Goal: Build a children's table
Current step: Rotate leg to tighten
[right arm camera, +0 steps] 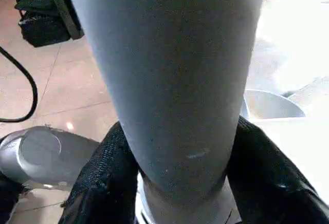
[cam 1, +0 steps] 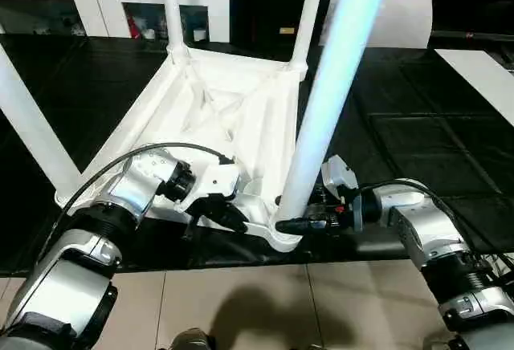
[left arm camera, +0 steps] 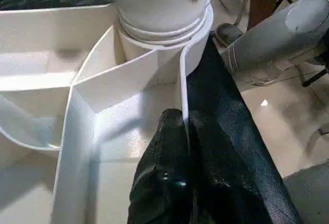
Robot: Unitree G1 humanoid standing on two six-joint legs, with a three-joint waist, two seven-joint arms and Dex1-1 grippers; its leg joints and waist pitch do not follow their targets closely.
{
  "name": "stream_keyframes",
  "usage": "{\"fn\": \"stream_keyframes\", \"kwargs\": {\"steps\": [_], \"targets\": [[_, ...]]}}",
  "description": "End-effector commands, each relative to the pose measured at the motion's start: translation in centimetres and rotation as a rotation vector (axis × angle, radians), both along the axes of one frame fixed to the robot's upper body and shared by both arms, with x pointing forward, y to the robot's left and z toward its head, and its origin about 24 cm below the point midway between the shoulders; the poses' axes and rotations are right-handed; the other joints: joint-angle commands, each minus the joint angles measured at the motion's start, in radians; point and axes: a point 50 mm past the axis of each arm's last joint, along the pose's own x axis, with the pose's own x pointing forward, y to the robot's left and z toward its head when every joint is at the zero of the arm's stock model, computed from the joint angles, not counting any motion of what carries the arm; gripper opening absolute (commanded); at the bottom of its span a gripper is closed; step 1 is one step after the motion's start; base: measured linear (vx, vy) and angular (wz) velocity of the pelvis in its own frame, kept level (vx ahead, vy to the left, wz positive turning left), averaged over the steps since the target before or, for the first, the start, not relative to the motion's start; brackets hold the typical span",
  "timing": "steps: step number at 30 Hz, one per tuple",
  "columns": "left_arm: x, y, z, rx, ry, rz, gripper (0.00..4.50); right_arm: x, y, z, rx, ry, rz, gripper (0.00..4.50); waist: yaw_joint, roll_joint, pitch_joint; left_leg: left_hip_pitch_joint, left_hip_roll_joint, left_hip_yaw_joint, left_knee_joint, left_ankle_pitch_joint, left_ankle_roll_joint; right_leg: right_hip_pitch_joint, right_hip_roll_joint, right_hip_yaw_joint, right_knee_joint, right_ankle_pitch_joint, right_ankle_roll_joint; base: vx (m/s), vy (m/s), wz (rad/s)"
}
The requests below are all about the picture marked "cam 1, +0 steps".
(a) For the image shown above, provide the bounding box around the flat white board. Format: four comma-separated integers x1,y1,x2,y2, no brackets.
435,49,514,128

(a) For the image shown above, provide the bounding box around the white cabinet with glass doors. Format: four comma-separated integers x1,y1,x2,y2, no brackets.
0,0,232,43

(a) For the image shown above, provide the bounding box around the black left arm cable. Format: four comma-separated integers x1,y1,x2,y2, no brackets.
47,142,236,248

